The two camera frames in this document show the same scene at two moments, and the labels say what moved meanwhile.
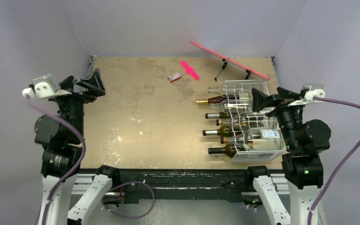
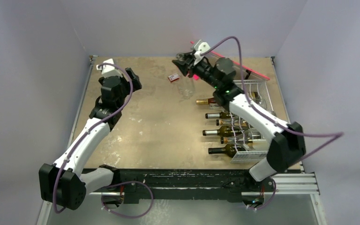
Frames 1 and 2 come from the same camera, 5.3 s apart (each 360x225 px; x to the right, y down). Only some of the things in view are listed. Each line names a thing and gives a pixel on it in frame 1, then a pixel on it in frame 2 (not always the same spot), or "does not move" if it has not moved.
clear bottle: (239, 88) to (186, 88)
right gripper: (283, 99) to (191, 64)
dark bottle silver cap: (224, 115) does not move
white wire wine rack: (255, 135) does not move
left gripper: (94, 84) to (136, 85)
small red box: (174, 77) does not move
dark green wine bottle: (229, 150) does not move
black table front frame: (213, 184) does not move
